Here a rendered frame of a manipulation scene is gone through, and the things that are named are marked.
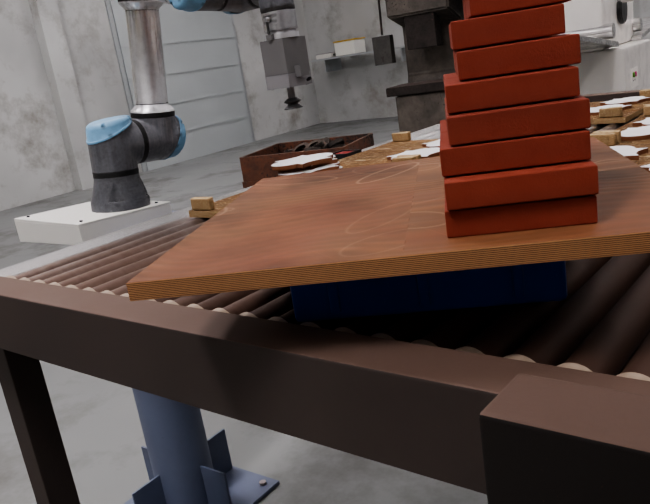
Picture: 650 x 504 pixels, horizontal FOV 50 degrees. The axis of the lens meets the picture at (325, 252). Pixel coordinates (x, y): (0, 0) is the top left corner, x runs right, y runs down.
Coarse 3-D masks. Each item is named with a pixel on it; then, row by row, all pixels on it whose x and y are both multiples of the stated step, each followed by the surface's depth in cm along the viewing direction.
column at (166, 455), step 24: (144, 408) 190; (168, 408) 189; (192, 408) 194; (144, 432) 194; (168, 432) 191; (192, 432) 194; (144, 456) 214; (168, 456) 193; (192, 456) 195; (216, 456) 214; (168, 480) 195; (192, 480) 196; (216, 480) 194; (240, 480) 212; (264, 480) 209
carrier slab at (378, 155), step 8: (384, 144) 206; (392, 144) 204; (400, 144) 201; (408, 144) 198; (416, 144) 196; (360, 152) 197; (368, 152) 195; (376, 152) 193; (384, 152) 190; (392, 152) 188; (400, 152) 186; (344, 160) 187; (352, 160) 185; (360, 160) 183; (368, 160) 180; (376, 160) 178; (384, 160) 176
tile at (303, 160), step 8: (280, 160) 161; (288, 160) 159; (296, 160) 157; (304, 160) 155; (312, 160) 153; (320, 160) 154; (328, 160) 154; (272, 168) 154; (280, 168) 152; (288, 168) 152
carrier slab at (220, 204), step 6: (228, 198) 157; (234, 198) 156; (216, 204) 152; (222, 204) 151; (228, 204) 150; (192, 210) 150; (198, 210) 149; (204, 210) 148; (210, 210) 147; (216, 210) 145; (192, 216) 150; (198, 216) 149; (204, 216) 148; (210, 216) 146
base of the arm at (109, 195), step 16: (96, 176) 176; (112, 176) 174; (128, 176) 176; (96, 192) 176; (112, 192) 175; (128, 192) 176; (144, 192) 180; (96, 208) 176; (112, 208) 175; (128, 208) 176
